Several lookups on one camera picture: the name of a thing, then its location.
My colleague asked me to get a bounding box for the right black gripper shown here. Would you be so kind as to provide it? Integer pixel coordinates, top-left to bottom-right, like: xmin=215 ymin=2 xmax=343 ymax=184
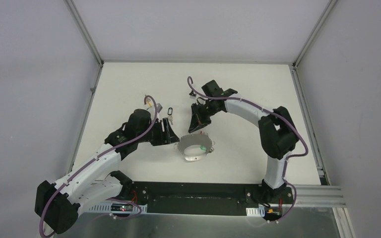
xmin=189 ymin=100 xmax=221 ymax=133

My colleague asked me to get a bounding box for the perforated metal ring plate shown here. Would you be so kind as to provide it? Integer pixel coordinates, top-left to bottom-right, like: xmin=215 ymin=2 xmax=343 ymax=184
xmin=174 ymin=132 xmax=215 ymax=162

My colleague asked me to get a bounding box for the key with black tag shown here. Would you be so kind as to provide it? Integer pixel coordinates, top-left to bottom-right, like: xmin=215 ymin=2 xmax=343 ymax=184
xmin=167 ymin=107 xmax=174 ymax=125

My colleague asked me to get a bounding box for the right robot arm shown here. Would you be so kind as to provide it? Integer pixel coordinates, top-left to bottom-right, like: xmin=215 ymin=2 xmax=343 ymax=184
xmin=188 ymin=80 xmax=300 ymax=205

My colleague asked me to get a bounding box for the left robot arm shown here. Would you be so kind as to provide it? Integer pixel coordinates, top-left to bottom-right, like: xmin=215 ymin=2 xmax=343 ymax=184
xmin=34 ymin=109 xmax=180 ymax=238

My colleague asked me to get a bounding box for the key with yellow tag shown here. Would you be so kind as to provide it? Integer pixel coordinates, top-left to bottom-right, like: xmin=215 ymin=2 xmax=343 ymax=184
xmin=144 ymin=95 xmax=153 ymax=110

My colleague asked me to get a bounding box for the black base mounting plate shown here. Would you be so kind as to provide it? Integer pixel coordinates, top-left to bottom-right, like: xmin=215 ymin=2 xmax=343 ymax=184
xmin=114 ymin=181 xmax=294 ymax=216

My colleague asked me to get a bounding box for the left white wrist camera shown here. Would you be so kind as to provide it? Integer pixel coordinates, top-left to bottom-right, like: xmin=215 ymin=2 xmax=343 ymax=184
xmin=156 ymin=103 xmax=163 ymax=112

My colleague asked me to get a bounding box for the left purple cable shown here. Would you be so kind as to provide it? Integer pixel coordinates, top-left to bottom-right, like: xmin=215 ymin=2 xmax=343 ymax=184
xmin=38 ymin=95 xmax=160 ymax=238

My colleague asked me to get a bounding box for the purple cable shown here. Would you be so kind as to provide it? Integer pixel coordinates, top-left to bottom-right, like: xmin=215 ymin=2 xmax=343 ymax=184
xmin=187 ymin=76 xmax=309 ymax=225
xmin=38 ymin=95 xmax=160 ymax=238

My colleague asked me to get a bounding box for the white slotted cable duct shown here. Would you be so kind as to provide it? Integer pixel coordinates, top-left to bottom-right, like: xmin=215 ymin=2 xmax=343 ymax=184
xmin=86 ymin=202 xmax=147 ymax=214

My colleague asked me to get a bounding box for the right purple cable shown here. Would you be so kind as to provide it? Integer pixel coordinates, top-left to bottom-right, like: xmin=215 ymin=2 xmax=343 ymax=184
xmin=187 ymin=76 xmax=309 ymax=225

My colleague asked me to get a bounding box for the aluminium frame rail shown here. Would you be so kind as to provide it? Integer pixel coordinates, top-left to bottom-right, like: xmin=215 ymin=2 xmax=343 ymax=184
xmin=292 ymin=185 xmax=346 ymax=208

